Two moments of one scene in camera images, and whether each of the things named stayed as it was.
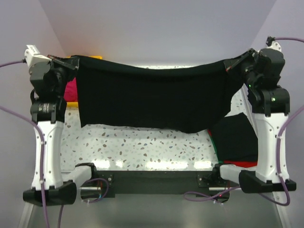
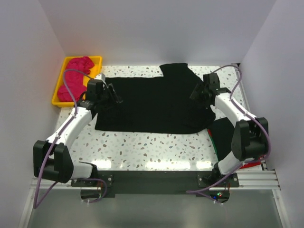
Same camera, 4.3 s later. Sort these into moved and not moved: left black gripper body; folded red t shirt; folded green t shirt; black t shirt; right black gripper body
Moved: right black gripper body; left black gripper body; black t shirt
Not moved: folded red t shirt; folded green t shirt
